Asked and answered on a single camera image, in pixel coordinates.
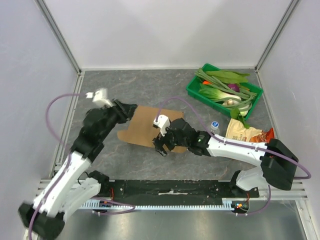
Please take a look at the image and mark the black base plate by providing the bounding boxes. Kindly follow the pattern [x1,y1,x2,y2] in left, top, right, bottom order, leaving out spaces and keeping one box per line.
[94,179,260,205]

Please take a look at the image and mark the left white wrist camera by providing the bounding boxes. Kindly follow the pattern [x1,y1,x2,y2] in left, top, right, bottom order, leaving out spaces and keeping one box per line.
[85,88,113,108]

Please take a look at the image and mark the brown cardboard box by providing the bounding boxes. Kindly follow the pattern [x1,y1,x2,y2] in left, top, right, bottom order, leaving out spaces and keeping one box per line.
[116,104,188,154]

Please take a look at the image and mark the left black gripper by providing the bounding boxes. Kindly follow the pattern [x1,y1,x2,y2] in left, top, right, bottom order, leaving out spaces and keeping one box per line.
[99,97,139,140]

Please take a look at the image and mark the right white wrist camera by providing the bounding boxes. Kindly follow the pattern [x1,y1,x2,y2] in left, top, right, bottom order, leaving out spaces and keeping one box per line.
[153,114,171,137]

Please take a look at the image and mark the white slotted cable duct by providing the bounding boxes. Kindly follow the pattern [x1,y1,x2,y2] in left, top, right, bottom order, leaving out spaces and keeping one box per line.
[79,199,235,211]

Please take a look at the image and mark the green leafy vegetables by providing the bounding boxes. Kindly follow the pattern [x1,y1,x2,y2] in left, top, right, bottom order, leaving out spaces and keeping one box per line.
[205,70,250,84]

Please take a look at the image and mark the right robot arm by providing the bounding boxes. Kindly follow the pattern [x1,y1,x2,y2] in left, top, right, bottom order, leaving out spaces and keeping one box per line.
[152,115,299,197]

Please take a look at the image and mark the beige paper bag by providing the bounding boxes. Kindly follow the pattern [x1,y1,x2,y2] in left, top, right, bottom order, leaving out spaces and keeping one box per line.
[225,118,262,143]

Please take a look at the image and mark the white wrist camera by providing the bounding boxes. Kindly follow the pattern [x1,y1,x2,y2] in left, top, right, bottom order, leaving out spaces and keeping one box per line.
[153,114,171,137]
[85,88,113,108]

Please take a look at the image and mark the red onion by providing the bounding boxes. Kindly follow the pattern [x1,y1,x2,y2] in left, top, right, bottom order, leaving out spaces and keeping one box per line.
[227,83,240,93]

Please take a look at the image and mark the white mushroom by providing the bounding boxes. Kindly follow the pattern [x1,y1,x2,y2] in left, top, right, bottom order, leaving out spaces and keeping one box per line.
[222,99,242,106]

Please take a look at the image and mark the clear plastic water bottle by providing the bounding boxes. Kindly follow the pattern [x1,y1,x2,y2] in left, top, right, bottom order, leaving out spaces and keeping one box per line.
[210,121,220,135]

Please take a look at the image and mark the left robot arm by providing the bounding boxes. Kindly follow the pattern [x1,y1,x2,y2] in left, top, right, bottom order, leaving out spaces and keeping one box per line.
[18,99,138,240]

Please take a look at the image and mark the green long beans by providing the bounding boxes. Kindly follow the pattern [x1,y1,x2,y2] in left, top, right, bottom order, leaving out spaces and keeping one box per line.
[195,68,257,106]

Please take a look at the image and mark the red chip bag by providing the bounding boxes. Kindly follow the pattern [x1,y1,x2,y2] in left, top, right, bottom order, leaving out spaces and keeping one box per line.
[250,128,275,143]

